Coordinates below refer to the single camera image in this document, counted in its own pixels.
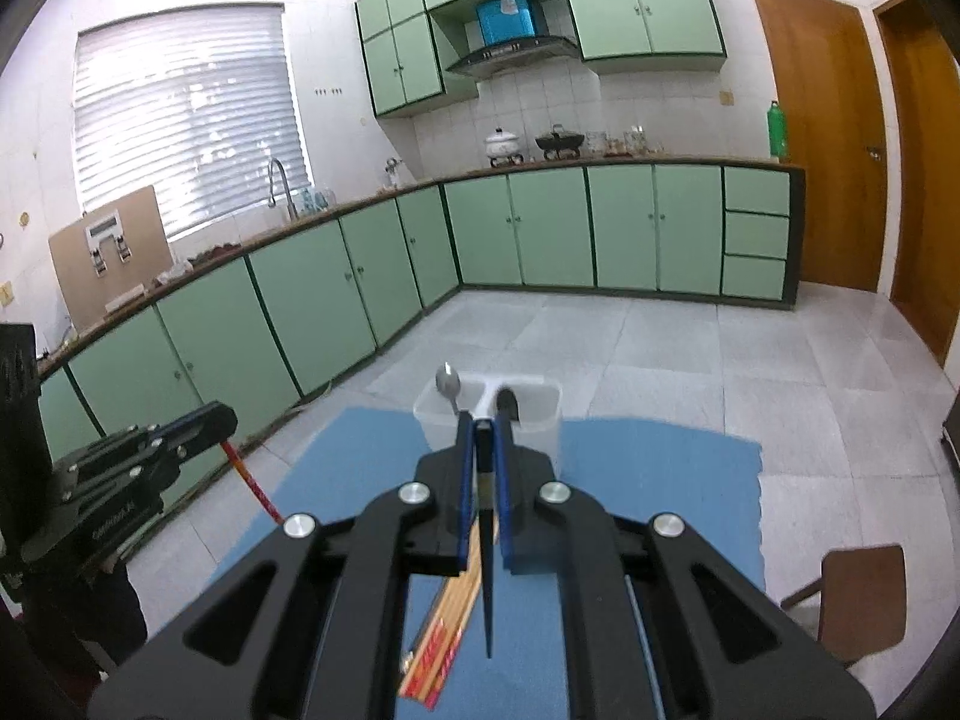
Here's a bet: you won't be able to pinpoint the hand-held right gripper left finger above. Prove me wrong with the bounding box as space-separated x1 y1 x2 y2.
88 412 485 720

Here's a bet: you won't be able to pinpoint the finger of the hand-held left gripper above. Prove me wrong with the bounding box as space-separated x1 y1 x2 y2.
64 444 187 518
51 401 238 475

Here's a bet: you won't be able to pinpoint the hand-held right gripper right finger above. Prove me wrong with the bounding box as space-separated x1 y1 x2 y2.
491 412 878 720

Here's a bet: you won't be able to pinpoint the black chopstick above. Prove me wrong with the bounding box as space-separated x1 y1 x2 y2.
480 420 497 659

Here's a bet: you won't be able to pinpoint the white utensil holder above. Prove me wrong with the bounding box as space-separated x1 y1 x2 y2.
412 371 563 470

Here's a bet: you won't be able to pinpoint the metal spoon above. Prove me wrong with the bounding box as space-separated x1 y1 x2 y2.
436 364 463 417

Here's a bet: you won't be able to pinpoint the blue table mat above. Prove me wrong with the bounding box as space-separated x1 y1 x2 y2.
146 406 767 720

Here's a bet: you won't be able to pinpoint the brown cardboard board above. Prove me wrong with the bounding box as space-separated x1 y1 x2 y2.
49 185 175 335

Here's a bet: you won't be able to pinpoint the metal kitchen faucet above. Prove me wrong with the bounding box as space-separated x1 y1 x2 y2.
268 157 299 224

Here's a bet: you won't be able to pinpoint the white window blind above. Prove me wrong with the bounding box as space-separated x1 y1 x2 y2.
73 4 312 241

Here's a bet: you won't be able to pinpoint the green cabinet drawer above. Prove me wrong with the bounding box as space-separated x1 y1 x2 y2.
724 214 788 256
721 256 787 297
724 167 791 213

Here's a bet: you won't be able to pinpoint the black wok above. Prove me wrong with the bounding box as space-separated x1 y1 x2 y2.
534 124 586 160

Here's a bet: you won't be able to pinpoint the wooden chair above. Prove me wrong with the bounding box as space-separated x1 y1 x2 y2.
780 544 908 667

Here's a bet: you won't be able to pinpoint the black range hood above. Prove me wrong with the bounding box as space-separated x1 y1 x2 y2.
446 36 582 80

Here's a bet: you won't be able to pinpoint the blue hood chimney cover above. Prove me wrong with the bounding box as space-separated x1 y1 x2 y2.
475 0 547 46

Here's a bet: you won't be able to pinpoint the green bottle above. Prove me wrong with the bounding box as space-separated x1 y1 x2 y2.
765 100 788 162

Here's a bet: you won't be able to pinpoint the wooden door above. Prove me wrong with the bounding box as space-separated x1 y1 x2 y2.
750 0 890 293
872 0 960 368

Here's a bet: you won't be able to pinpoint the green upper kitchen cabinets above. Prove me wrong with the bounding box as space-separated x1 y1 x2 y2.
354 0 728 119

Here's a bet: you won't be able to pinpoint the red broom handle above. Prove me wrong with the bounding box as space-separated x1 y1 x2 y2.
220 441 284 527

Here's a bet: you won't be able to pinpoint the white wall-mount device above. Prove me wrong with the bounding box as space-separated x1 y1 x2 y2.
85 214 134 271

